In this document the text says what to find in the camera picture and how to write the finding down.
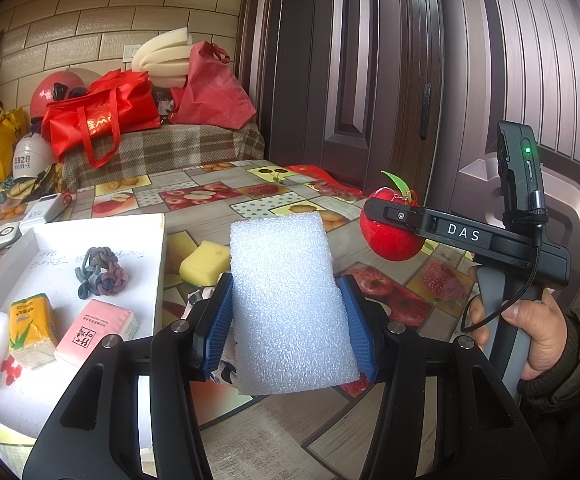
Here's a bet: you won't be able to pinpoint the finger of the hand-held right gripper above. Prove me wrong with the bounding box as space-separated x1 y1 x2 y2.
365 197 526 267

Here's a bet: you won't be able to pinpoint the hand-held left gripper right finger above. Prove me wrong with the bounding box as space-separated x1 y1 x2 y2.
339 274 550 480

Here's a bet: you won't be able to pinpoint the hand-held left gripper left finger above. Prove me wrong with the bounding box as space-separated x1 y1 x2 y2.
22 272 235 480

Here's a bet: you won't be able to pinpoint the red plush apple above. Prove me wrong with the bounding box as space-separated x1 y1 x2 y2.
360 170 427 262

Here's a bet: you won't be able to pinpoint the yellow sponge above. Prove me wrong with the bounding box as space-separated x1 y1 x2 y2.
179 241 232 286

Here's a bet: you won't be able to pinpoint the white foam block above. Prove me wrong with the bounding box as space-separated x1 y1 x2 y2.
230 211 361 395

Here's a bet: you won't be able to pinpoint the white tray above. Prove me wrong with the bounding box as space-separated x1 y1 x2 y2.
0 212 167 466

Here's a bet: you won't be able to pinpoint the person's right forearm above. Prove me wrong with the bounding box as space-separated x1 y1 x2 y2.
517 307 580 480

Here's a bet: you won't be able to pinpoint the person's right hand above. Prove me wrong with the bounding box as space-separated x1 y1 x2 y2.
467 265 569 383

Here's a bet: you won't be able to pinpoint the pink tissue pack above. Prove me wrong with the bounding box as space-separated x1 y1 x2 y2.
54 299 139 367

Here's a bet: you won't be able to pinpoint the fruit print tablecloth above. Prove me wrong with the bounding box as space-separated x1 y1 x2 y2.
0 159 490 480

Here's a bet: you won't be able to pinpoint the brown panelled door leaf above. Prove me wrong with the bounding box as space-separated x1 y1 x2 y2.
240 0 443 201
435 0 580 321

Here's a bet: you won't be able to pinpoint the yellow tissue pack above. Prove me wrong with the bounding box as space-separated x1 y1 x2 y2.
9 294 60 371

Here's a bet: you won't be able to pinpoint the white power bank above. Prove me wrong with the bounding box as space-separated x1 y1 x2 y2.
20 192 66 223

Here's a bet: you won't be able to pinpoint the round white device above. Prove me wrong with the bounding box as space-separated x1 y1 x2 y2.
0 222 23 248

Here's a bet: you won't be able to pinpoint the red plastic bag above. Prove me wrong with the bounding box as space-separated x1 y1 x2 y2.
170 41 258 130

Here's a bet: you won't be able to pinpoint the yellow crumpled plastic bag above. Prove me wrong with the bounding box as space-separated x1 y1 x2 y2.
0 162 63 213

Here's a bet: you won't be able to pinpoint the red tote bag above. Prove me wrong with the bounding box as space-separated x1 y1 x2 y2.
41 70 161 168

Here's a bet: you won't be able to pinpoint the white helmet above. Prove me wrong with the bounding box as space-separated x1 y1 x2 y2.
11 132 61 181

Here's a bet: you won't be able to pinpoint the white foam rolls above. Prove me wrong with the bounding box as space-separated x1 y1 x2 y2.
131 27 215 88

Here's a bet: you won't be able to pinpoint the red helmet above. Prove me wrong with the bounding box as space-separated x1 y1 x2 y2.
30 71 102 123

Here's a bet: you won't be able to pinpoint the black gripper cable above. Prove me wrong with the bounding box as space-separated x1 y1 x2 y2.
460 195 545 333

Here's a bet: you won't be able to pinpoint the black door handle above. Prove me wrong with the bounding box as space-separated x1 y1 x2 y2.
420 84 431 140

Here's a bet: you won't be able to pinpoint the grey braided hair ties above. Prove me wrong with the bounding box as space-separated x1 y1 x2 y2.
74 246 132 298

